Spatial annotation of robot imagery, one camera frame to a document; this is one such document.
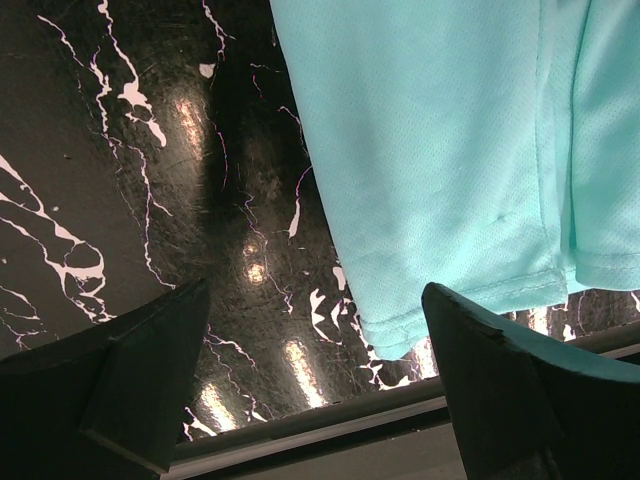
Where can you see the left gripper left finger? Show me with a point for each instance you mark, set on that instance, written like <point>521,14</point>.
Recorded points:
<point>107,402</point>

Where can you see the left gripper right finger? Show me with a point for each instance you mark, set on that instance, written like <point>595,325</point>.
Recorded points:
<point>526,406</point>

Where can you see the teal t shirt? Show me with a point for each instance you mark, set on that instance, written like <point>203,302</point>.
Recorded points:
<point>489,146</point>

